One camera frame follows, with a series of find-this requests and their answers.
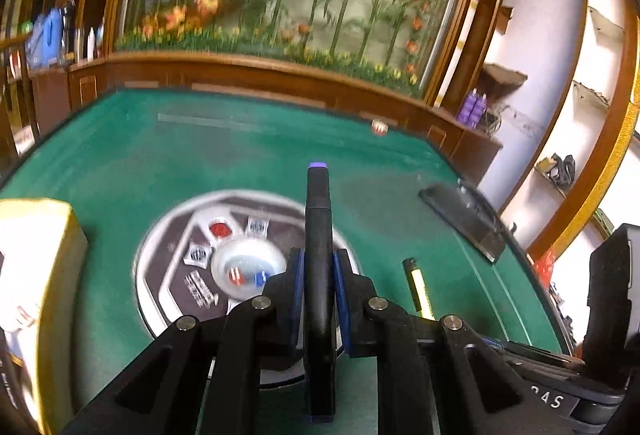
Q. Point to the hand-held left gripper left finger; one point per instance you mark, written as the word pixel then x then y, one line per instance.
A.
pixel 296 295

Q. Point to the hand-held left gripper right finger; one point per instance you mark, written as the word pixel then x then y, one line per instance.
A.
pixel 342 300

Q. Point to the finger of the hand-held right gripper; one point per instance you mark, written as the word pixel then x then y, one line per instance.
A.
pixel 530 355

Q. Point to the black marker purple cap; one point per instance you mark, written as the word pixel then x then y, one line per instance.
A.
pixel 320 240

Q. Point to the gold cardboard box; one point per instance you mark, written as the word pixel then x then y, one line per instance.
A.
pixel 55 265

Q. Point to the yellow and black pen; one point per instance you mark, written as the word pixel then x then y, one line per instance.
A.
pixel 417 287

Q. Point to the red plastic wrapper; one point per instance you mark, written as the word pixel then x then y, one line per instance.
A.
pixel 545 267

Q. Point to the round table control panel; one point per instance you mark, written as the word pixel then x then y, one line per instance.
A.
pixel 175 275

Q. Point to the black smartphone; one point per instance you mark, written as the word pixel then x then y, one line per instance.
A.
pixel 460 215

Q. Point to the small red white cap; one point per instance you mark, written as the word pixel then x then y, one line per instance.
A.
pixel 379 126

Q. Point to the artificial flower display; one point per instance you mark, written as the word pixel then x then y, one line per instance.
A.
pixel 300 5

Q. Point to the wooden cabinet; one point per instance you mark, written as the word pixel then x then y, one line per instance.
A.
pixel 55 90

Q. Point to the blue water jug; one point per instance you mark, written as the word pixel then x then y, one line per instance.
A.
pixel 45 40

